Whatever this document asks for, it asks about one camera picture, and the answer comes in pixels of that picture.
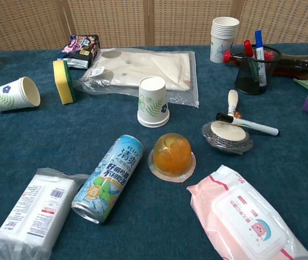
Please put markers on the woven folding screen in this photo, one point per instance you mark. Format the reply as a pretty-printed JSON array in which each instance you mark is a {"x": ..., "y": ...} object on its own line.
[{"x": 116, "y": 21}]

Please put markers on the narrow white cotton pad pack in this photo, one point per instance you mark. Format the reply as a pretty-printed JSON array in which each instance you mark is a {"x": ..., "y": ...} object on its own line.
[{"x": 32, "y": 211}]

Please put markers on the paper cup green leaf print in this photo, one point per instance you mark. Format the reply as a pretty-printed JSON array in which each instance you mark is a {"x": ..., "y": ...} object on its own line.
[{"x": 153, "y": 105}]

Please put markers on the beige tote bag in plastic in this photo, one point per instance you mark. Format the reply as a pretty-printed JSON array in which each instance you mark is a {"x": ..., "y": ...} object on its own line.
[{"x": 148, "y": 65}]

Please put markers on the white spoon in dish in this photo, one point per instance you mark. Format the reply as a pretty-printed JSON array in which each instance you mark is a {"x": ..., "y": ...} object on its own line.
[{"x": 227, "y": 135}]

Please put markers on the pink wet wipes pack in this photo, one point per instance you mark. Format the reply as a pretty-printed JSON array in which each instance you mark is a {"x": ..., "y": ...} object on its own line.
[{"x": 240, "y": 216}]

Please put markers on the yellow green sponge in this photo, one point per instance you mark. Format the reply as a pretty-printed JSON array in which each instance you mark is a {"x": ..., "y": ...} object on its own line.
[{"x": 63, "y": 84}]

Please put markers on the black holder with markers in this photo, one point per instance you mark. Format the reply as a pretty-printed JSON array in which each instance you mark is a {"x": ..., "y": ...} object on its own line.
[{"x": 251, "y": 81}]

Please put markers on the paper cup large blue flower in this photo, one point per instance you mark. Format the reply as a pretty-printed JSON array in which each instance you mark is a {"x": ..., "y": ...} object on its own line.
[{"x": 10, "y": 96}]

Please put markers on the blue RIO drink can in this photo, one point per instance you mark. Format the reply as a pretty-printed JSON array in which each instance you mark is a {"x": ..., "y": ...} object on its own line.
[{"x": 110, "y": 176}]

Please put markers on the cola bottle red cap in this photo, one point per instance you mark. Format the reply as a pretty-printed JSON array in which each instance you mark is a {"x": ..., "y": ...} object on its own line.
[{"x": 297, "y": 63}]

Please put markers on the dark colourful snack bag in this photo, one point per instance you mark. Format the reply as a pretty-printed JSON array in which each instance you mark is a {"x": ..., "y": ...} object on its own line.
[{"x": 79, "y": 48}]

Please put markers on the orange fruit jelly cup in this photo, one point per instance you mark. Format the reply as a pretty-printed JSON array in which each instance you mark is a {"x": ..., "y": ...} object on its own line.
[{"x": 172, "y": 155}]

